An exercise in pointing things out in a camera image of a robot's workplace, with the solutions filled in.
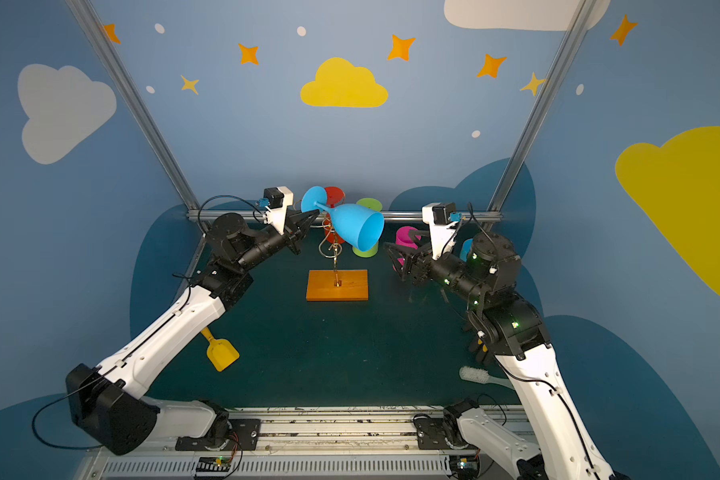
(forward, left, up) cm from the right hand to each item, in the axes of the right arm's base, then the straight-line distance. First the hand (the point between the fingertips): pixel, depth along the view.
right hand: (404, 236), depth 58 cm
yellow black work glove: (-4, -27, -42) cm, 50 cm away
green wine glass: (+26, +7, -14) cm, 31 cm away
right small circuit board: (-32, -19, -47) cm, 60 cm away
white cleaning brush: (-12, -26, -44) cm, 53 cm away
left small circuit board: (-37, +44, -47) cm, 74 cm away
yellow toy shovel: (-10, +50, -43) cm, 67 cm away
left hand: (+9, +20, -1) cm, 22 cm away
